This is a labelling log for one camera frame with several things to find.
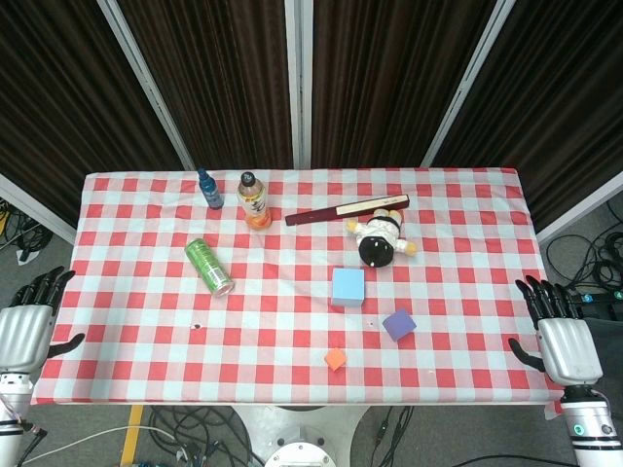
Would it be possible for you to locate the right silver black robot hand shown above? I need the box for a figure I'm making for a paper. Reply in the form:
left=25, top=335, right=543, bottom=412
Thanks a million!
left=508, top=274, right=605, bottom=388

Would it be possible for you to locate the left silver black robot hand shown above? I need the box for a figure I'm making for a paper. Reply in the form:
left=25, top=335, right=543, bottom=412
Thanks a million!
left=0, top=266, right=87, bottom=376

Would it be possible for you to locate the purple cube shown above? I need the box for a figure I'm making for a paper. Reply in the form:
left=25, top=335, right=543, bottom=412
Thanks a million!
left=382, top=308, right=419, bottom=343

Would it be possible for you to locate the small orange cube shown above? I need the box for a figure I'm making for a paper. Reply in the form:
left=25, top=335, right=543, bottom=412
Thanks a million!
left=323, top=347, right=348, bottom=374

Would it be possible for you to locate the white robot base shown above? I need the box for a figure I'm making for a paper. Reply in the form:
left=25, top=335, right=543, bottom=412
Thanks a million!
left=233, top=404, right=376, bottom=467

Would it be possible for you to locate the green drink can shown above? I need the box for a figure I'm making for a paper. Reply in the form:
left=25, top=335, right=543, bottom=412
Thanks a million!
left=183, top=236, right=236, bottom=298

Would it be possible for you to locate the black white plush doll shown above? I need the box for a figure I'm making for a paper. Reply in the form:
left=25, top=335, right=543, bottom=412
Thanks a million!
left=345, top=207, right=419, bottom=269

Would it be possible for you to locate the light blue cube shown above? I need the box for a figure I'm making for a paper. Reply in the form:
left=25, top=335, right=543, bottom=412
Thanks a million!
left=331, top=267, right=366, bottom=307

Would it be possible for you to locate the blue spray bottle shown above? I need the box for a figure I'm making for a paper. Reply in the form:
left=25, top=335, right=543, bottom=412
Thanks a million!
left=196, top=167, right=225, bottom=211

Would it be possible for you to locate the red white checkered tablecloth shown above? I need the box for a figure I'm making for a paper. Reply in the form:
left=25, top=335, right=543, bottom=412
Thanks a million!
left=29, top=167, right=566, bottom=408

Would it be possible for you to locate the orange drink bottle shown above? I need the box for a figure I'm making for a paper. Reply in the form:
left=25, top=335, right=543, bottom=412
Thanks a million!
left=236, top=171, right=274, bottom=232

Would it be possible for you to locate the dark red folded fan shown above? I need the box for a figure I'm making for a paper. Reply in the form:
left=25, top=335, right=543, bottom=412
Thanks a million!
left=284, top=194, right=411, bottom=228

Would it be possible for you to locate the black floor cable bundle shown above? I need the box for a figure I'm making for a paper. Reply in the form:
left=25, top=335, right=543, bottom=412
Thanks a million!
left=0, top=197, right=55, bottom=259
left=544, top=201, right=623, bottom=296
left=143, top=406, right=267, bottom=467

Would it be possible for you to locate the white floor cable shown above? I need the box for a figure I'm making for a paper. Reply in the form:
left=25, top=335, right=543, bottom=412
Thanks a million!
left=21, top=425, right=181, bottom=466

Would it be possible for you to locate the white partition frame bar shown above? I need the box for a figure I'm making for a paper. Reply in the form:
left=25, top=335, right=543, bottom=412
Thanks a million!
left=283, top=0, right=313, bottom=170
left=95, top=0, right=197, bottom=171
left=534, top=170, right=623, bottom=245
left=420, top=0, right=518, bottom=169
left=0, top=173, right=78, bottom=244

